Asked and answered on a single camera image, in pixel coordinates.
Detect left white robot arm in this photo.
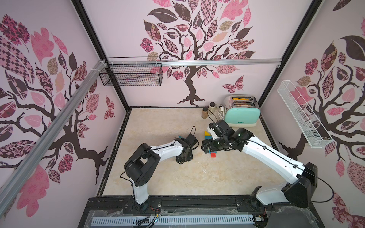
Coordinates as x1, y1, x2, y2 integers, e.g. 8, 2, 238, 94
124, 138, 198, 205

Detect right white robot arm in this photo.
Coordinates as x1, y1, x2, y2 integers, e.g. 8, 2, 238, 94
202, 127, 317, 209

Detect brown spice jar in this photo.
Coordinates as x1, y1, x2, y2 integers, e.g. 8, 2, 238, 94
201, 107, 209, 119

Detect pale spice jar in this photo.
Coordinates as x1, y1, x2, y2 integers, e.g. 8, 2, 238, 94
208, 102, 216, 114

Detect mint green toaster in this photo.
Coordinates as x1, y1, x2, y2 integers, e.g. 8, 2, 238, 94
223, 95, 261, 127

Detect white toaster cord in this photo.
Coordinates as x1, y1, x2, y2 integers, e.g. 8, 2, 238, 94
216, 104, 227, 122

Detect white cable duct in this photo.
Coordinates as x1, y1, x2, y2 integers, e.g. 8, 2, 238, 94
90, 214, 255, 227

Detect white wire shelf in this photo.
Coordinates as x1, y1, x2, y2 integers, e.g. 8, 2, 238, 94
277, 80, 334, 148

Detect black wire basket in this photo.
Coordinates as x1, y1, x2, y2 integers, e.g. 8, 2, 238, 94
99, 56, 163, 86

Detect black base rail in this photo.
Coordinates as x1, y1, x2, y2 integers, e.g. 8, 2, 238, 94
85, 194, 314, 213

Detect aluminium rail back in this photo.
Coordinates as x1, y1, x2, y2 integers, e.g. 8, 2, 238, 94
108, 59, 281, 67

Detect aluminium rail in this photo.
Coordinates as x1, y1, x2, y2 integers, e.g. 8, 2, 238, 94
1, 60, 107, 217
108, 59, 281, 67

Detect aluminium rail left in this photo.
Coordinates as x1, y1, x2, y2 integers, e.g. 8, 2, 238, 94
1, 60, 107, 217

